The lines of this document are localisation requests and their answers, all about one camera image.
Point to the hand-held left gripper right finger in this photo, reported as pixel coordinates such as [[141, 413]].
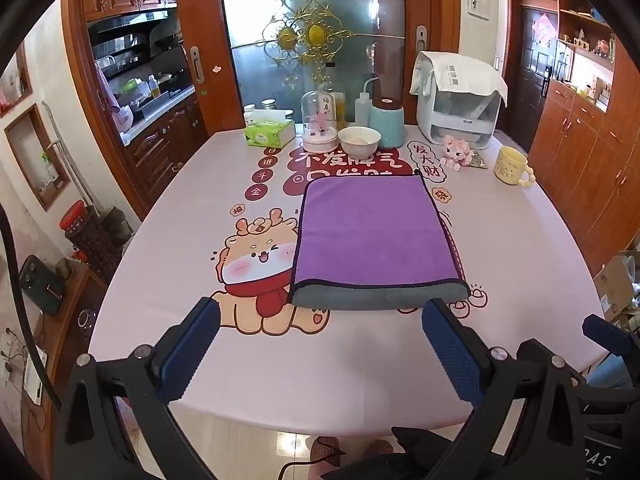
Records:
[[450, 355]]

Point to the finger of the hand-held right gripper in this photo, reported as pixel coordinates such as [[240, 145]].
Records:
[[607, 335]]

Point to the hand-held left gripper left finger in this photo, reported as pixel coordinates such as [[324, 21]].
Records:
[[189, 355]]

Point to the purple and grey towel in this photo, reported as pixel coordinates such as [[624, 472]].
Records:
[[372, 230]]

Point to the pink cartoon printed tablecloth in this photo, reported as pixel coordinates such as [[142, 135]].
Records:
[[225, 360]]

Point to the blue denim cloth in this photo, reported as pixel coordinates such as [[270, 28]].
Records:
[[610, 375]]

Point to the cardboard box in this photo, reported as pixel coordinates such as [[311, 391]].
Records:
[[617, 285]]

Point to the wooden side table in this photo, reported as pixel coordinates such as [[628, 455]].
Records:
[[70, 320]]

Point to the white box with label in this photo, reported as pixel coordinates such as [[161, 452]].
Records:
[[35, 375]]

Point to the black tabletop device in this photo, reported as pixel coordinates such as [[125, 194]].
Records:
[[42, 285]]

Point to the wooden shelf cabinet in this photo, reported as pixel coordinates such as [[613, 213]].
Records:
[[595, 160]]

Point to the red lidded jar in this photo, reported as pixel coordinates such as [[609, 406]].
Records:
[[74, 217]]

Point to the small patterned packet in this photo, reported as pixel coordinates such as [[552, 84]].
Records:
[[478, 161]]

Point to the yellow mug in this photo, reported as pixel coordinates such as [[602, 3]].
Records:
[[509, 165]]

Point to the pink plush toy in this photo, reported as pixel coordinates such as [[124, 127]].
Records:
[[456, 152]]

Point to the wooden lower kitchen cabinets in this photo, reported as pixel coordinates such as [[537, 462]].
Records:
[[160, 145]]

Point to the white ceramic bowl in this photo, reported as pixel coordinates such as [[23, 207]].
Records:
[[359, 141]]

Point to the white countertop appliance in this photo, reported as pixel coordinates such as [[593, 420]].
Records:
[[462, 120]]

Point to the green tissue box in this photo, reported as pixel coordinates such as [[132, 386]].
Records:
[[269, 132]]

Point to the teal container with brown lid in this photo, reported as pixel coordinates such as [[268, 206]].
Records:
[[387, 122]]

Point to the glass jar with white lid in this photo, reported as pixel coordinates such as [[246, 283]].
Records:
[[250, 114]]

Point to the dark brown entrance door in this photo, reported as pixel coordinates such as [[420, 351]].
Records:
[[530, 90]]

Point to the pink hanging apron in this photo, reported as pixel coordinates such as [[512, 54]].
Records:
[[117, 105]]

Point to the white squeeze bottle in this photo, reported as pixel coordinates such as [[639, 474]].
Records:
[[362, 107]]

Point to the glass jar with silver lid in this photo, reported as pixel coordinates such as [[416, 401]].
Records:
[[269, 105]]

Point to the glass dome with pink figure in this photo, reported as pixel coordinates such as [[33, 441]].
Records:
[[320, 120]]

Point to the clear bottle of yellow oil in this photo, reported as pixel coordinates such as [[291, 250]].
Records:
[[340, 105]]

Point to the white cloth appliance cover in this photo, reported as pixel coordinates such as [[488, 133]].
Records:
[[465, 72]]

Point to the red door decoration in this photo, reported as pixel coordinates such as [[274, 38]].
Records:
[[544, 28]]

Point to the gold ornament on glass door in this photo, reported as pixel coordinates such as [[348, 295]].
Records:
[[315, 35]]

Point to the frosted glass sliding door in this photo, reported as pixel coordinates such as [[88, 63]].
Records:
[[380, 10]]

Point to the wooden framed wall niche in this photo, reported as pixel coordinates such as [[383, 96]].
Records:
[[37, 157]]

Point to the white wall switch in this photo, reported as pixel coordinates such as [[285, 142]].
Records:
[[478, 6]]

